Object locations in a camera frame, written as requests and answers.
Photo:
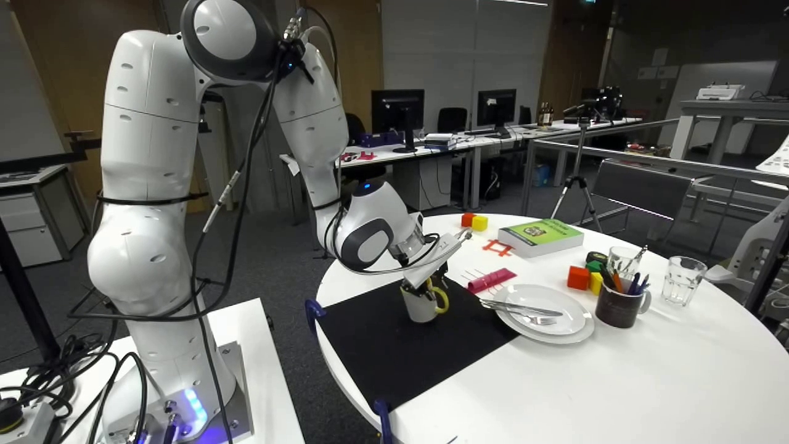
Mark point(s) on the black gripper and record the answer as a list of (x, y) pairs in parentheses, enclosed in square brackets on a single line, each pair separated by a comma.
[(434, 271)]

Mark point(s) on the white mug yellow inside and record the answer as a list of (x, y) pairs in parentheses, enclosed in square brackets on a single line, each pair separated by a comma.
[(419, 308)]

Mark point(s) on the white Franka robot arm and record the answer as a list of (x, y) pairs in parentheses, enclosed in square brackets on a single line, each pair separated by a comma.
[(149, 132)]

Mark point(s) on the black table mat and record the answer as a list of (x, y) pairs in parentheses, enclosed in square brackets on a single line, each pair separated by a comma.
[(395, 354)]

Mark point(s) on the red cube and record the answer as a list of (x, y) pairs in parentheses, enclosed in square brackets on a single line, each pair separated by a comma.
[(466, 221)]

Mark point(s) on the yellow cube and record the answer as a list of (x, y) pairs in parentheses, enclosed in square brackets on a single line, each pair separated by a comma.
[(481, 223), (598, 285)]

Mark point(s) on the silver knife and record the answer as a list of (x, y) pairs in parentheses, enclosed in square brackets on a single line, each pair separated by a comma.
[(530, 306)]

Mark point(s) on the silver fork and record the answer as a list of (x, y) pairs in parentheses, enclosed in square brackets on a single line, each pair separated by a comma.
[(537, 319)]

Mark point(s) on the blue clamp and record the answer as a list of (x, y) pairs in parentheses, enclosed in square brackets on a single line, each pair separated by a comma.
[(313, 311), (382, 417)]

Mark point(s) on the green book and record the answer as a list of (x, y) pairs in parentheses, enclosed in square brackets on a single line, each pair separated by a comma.
[(543, 237)]

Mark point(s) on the white plate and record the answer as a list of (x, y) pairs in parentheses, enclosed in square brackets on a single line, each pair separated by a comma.
[(567, 323)]

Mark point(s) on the orange-red cube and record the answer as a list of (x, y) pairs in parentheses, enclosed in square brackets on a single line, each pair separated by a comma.
[(578, 276)]

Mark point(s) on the long white desk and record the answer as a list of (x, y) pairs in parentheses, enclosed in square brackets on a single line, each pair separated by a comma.
[(494, 139)]

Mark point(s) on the green cube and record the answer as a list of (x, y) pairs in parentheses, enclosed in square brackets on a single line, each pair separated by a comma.
[(598, 263)]

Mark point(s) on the black computer monitor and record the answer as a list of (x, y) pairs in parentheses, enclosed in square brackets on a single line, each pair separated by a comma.
[(397, 112), (497, 106)]

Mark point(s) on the black pen cup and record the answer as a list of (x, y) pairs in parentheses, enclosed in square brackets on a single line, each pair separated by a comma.
[(617, 308)]

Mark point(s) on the white pen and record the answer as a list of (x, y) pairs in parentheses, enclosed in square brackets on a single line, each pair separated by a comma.
[(635, 263)]

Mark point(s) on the blue pen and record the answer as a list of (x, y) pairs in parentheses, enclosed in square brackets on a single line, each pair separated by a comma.
[(640, 285)]

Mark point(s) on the round white table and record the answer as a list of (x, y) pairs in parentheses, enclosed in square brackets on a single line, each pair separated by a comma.
[(617, 386)]

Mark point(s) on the grey chair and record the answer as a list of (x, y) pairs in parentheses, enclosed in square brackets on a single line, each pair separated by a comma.
[(641, 189)]

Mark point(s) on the clear drinking glass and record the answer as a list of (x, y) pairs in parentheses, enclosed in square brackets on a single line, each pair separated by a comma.
[(682, 282)]

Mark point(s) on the white flat box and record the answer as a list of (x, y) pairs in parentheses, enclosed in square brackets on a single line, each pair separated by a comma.
[(720, 93)]

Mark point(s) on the grey high table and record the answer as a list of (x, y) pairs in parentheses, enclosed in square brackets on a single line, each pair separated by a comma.
[(731, 110)]

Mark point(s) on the grey drawer cabinet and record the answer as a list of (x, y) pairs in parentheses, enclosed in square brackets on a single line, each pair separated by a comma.
[(33, 234)]

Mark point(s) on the white power strip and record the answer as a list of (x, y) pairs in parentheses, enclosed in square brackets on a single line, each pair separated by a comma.
[(26, 423)]

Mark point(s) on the orange plastic frame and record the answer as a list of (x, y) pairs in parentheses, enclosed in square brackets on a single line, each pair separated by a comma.
[(500, 250)]

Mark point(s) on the camera tripod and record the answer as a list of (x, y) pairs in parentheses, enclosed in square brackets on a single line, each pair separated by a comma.
[(578, 185)]

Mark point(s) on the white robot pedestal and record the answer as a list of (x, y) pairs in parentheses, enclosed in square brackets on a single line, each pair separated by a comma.
[(261, 386)]

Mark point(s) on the black camera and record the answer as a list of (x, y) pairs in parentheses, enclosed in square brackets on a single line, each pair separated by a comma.
[(594, 102)]

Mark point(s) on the grey metal frame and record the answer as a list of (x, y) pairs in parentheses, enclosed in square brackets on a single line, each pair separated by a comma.
[(649, 154)]

